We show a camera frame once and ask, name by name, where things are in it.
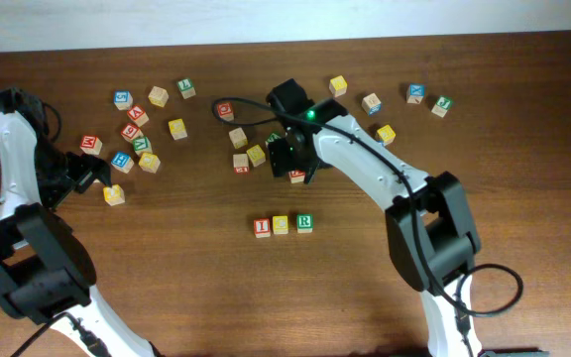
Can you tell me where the red a block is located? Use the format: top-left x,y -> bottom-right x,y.
127,105 -> 149,127
288,171 -> 305,183

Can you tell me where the green R block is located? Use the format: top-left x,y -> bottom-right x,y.
296,214 -> 314,234

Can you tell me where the yellow C block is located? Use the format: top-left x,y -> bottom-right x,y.
272,215 -> 289,235

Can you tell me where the red I block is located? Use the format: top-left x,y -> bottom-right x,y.
253,218 -> 272,238

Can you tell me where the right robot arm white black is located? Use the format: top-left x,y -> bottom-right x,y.
267,79 -> 482,356

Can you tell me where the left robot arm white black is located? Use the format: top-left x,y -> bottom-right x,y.
0,87 -> 159,356

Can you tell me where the blue H block tilted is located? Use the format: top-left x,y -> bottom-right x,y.
111,152 -> 134,174

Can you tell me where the green Z block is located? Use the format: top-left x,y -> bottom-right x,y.
265,132 -> 282,146

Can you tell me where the yellow block bottom left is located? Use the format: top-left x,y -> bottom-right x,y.
103,184 -> 126,206

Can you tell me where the red M block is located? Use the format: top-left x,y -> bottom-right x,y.
79,135 -> 102,155

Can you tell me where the yellow block centre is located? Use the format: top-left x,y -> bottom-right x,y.
246,145 -> 266,168

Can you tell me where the green W block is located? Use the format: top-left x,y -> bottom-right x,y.
132,136 -> 153,157

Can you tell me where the yellow block beside H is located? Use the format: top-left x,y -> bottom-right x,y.
139,153 -> 161,174

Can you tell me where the red 6 block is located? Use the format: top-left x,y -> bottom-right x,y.
121,123 -> 143,143

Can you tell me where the wooden block red side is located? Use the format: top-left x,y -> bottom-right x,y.
233,154 -> 250,174

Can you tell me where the wooden block centre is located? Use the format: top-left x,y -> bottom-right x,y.
229,127 -> 248,149

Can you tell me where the blue S block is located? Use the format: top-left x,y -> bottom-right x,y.
113,90 -> 133,111

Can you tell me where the yellow block top right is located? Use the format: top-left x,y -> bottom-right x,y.
329,75 -> 348,97

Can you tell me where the red Q block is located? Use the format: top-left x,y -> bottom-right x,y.
215,101 -> 235,123

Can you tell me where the yellow K block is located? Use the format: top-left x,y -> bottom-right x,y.
375,125 -> 397,146

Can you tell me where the wooden block blue D side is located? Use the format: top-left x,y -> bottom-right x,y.
361,93 -> 382,115

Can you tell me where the yellow block upper left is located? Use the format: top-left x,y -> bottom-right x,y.
168,119 -> 187,140

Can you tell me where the plain wooden block top-left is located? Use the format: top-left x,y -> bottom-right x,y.
148,86 -> 169,108

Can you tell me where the green T block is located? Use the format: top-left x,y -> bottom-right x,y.
176,78 -> 196,99

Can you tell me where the blue X block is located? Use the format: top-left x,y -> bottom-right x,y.
406,83 -> 425,104

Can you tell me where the green J block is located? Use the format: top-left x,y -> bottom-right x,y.
431,96 -> 453,118

